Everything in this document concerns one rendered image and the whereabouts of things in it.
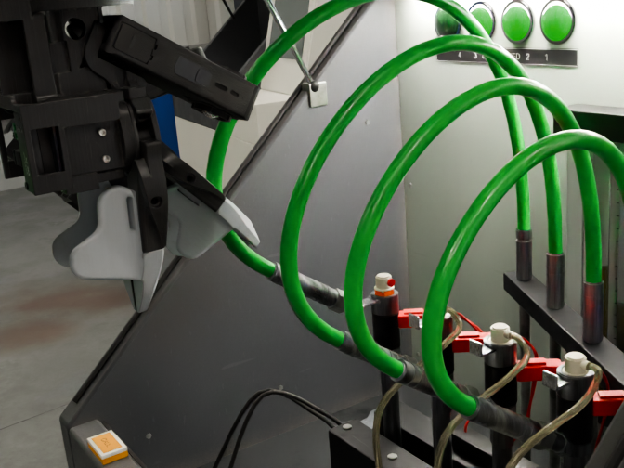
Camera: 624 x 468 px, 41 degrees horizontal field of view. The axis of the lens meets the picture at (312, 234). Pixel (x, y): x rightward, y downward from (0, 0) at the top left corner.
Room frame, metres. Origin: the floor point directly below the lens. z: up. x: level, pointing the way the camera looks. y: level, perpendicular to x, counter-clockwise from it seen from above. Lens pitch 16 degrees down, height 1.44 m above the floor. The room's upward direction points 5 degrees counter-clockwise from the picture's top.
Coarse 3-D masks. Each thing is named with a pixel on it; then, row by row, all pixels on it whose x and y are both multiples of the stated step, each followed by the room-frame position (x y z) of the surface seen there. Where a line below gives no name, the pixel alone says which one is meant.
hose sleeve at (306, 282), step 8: (280, 272) 0.72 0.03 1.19; (272, 280) 0.72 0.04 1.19; (280, 280) 0.72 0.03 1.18; (304, 280) 0.74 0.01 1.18; (312, 280) 0.74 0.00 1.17; (304, 288) 0.74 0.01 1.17; (312, 288) 0.74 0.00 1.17; (320, 288) 0.75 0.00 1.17; (328, 288) 0.75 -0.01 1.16; (312, 296) 0.74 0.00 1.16; (320, 296) 0.74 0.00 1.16; (328, 296) 0.75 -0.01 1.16; (336, 296) 0.75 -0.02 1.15; (328, 304) 0.75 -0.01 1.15
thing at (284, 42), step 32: (352, 0) 0.78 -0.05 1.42; (448, 0) 0.84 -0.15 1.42; (288, 32) 0.74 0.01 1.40; (480, 32) 0.86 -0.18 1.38; (256, 64) 0.73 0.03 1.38; (512, 96) 0.88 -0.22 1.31; (224, 128) 0.70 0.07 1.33; (512, 128) 0.89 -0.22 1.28; (224, 160) 0.70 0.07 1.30; (256, 256) 0.71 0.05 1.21
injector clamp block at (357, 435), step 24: (408, 408) 0.84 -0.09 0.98; (336, 432) 0.80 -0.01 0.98; (360, 432) 0.80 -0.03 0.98; (408, 432) 0.79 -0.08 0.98; (432, 432) 0.79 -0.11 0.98; (336, 456) 0.80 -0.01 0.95; (360, 456) 0.76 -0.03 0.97; (384, 456) 0.75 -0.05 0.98; (408, 456) 0.74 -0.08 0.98; (432, 456) 0.76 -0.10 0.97; (456, 456) 0.74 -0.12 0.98
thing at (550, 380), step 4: (544, 372) 0.58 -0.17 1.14; (548, 372) 0.58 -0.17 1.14; (544, 376) 0.58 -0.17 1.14; (548, 376) 0.58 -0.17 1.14; (552, 376) 0.57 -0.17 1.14; (556, 376) 0.57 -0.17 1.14; (544, 380) 0.58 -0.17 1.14; (548, 380) 0.58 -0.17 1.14; (552, 380) 0.57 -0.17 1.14; (556, 380) 0.57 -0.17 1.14; (560, 380) 0.58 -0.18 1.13; (564, 380) 0.58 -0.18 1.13; (568, 380) 0.58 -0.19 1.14; (544, 384) 0.58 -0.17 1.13; (548, 384) 0.58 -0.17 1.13; (552, 384) 0.57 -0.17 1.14; (556, 384) 0.57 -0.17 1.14; (560, 384) 0.57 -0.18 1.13; (564, 384) 0.57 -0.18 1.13; (568, 384) 0.58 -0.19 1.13; (552, 388) 0.57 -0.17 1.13; (556, 388) 0.57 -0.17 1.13; (560, 388) 0.57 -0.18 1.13
